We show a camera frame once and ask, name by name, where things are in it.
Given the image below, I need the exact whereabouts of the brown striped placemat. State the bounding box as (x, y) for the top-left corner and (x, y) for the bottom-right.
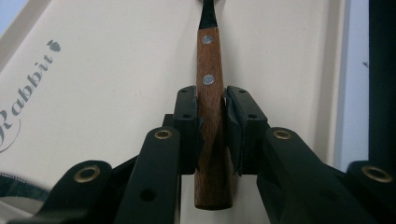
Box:
(0, 172), (52, 216)

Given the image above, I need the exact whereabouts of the beige plastic tray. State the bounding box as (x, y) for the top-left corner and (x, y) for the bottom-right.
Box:
(0, 0), (351, 224)

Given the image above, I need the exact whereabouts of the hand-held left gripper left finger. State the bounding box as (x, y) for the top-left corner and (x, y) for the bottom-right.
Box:
(162, 85), (205, 175)

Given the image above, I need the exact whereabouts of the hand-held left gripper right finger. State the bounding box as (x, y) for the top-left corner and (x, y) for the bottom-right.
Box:
(223, 85), (269, 176)

